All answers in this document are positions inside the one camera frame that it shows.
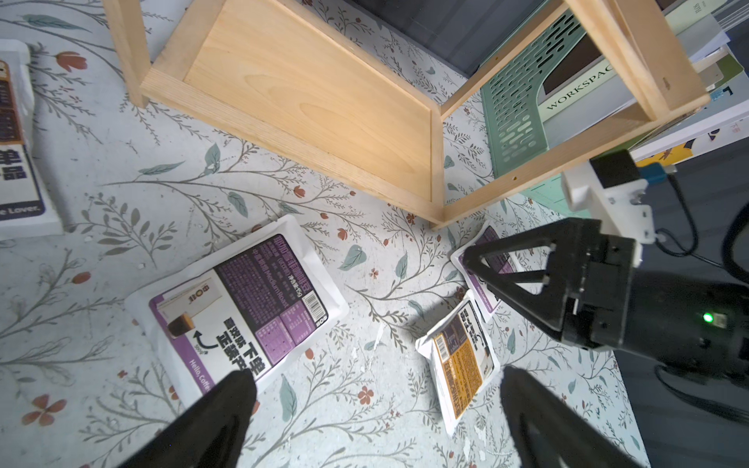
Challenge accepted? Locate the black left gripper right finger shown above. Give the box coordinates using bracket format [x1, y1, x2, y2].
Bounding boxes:
[501, 366, 638, 467]

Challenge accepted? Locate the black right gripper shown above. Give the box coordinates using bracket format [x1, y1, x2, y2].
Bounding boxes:
[461, 218, 639, 348]

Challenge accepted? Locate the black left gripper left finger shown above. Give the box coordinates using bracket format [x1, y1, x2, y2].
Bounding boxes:
[122, 370, 257, 467]

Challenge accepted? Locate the orange coffee bag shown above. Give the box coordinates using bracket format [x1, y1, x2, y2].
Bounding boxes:
[415, 291, 499, 436]
[1, 39, 64, 241]

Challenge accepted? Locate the purple coffee bag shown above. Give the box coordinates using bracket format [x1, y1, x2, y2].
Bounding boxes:
[125, 216, 349, 407]
[449, 220, 542, 323]

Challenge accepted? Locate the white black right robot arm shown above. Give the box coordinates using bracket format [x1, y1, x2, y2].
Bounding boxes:
[463, 218, 748, 388]

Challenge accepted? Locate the wooden two-tier shelf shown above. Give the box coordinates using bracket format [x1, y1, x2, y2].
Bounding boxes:
[103, 1, 709, 228]

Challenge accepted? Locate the green file organizer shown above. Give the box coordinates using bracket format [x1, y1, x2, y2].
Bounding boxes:
[479, 8, 592, 218]

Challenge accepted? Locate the floral table mat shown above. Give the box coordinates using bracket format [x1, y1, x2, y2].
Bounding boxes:
[1, 1, 556, 467]

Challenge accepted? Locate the white thick book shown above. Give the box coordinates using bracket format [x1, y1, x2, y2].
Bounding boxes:
[631, 73, 748, 167]

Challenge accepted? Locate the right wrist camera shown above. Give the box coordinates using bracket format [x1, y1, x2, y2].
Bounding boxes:
[562, 149, 676, 245]

